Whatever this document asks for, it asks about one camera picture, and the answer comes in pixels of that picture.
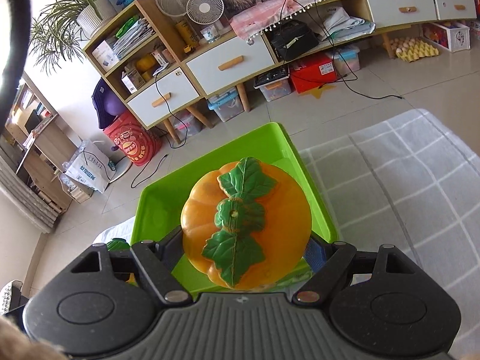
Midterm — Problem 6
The orange toy pumpkin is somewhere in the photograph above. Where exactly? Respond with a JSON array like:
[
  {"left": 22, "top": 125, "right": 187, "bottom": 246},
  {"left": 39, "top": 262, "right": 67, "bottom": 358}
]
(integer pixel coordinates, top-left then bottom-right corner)
[{"left": 181, "top": 157, "right": 312, "bottom": 291}]

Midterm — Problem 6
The green plastic cookie box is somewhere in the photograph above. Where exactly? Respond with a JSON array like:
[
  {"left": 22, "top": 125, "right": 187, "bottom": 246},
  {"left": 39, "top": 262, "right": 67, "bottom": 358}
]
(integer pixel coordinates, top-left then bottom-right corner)
[{"left": 131, "top": 123, "right": 338, "bottom": 293}]

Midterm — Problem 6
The red snack bucket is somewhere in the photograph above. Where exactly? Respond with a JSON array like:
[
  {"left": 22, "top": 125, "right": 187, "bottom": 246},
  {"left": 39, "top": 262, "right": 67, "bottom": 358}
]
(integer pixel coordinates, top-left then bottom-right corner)
[{"left": 103, "top": 111, "right": 162, "bottom": 167}]

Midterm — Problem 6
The white paper shopping bag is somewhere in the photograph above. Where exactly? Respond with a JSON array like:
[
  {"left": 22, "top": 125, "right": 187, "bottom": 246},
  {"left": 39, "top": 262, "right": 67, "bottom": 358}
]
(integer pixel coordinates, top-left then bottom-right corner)
[{"left": 63, "top": 140, "right": 116, "bottom": 194}]

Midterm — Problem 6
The grey checked cloth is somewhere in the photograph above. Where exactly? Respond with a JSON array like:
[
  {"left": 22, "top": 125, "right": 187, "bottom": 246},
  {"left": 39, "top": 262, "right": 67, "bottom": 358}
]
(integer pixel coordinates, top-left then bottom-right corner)
[{"left": 91, "top": 108, "right": 480, "bottom": 360}]

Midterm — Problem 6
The wooden desk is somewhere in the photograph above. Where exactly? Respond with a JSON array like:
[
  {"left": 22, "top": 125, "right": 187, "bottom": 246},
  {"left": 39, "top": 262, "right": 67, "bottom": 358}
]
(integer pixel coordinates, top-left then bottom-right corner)
[{"left": 1, "top": 73, "right": 77, "bottom": 214}]

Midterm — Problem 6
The clear storage bin blue lid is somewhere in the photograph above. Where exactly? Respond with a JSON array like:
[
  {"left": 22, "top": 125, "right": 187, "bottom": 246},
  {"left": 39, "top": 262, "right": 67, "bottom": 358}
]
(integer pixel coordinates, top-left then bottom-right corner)
[{"left": 208, "top": 87, "right": 244, "bottom": 122}]

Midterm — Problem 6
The red cardboard box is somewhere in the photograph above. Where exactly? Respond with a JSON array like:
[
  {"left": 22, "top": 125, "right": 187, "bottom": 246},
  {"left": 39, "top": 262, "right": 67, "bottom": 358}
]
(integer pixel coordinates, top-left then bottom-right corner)
[{"left": 289, "top": 52, "right": 338, "bottom": 94}]

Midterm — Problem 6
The wooden shelf cabinet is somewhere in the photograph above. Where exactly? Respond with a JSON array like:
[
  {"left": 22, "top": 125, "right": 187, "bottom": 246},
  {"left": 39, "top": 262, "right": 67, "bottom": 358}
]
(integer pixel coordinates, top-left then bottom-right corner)
[{"left": 83, "top": 0, "right": 212, "bottom": 143}]

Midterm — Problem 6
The long wooden tv cabinet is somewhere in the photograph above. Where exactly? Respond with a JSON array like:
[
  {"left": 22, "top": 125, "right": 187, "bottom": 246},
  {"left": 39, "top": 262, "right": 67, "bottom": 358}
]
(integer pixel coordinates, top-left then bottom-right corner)
[{"left": 185, "top": 0, "right": 476, "bottom": 97}]

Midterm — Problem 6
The black bag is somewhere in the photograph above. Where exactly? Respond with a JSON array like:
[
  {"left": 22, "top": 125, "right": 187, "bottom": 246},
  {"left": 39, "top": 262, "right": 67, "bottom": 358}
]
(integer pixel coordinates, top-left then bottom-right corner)
[{"left": 269, "top": 19, "right": 319, "bottom": 62}]

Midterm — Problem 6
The yellow egg tray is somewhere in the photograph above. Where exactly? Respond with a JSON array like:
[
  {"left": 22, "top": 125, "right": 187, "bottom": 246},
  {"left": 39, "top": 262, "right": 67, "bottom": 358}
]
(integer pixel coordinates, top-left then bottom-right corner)
[{"left": 390, "top": 37, "right": 440, "bottom": 63}]

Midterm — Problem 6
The pink lace cloth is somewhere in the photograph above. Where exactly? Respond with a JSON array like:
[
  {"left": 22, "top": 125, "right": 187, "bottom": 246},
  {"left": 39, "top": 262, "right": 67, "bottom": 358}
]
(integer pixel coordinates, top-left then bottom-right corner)
[{"left": 230, "top": 0, "right": 334, "bottom": 41}]

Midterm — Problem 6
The white table fan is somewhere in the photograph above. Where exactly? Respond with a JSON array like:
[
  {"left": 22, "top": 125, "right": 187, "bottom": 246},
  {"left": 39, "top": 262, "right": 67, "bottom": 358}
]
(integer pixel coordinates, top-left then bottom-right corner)
[{"left": 186, "top": 0, "right": 224, "bottom": 25}]

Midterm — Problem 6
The white toy box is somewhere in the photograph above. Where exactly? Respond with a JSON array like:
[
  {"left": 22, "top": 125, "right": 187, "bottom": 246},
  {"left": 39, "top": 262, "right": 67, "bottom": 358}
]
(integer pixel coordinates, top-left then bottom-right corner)
[{"left": 421, "top": 21, "right": 470, "bottom": 53}]

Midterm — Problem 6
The potted green plant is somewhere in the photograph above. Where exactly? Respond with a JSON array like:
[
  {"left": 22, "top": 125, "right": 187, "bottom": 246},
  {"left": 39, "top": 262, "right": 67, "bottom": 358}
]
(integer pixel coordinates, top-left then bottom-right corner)
[{"left": 29, "top": 0, "right": 100, "bottom": 74}]

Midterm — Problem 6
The black power cable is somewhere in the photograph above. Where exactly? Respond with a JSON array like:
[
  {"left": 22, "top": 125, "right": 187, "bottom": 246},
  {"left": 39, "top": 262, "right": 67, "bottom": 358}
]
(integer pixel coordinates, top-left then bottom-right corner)
[{"left": 129, "top": 152, "right": 170, "bottom": 190}]

